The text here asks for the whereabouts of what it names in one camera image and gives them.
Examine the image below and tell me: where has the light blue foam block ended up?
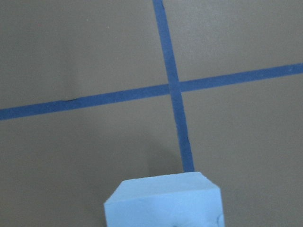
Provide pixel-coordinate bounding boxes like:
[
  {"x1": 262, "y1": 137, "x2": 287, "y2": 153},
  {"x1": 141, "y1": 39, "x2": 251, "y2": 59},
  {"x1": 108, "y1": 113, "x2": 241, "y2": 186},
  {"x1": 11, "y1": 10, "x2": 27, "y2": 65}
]
[{"x1": 104, "y1": 172, "x2": 225, "y2": 227}]

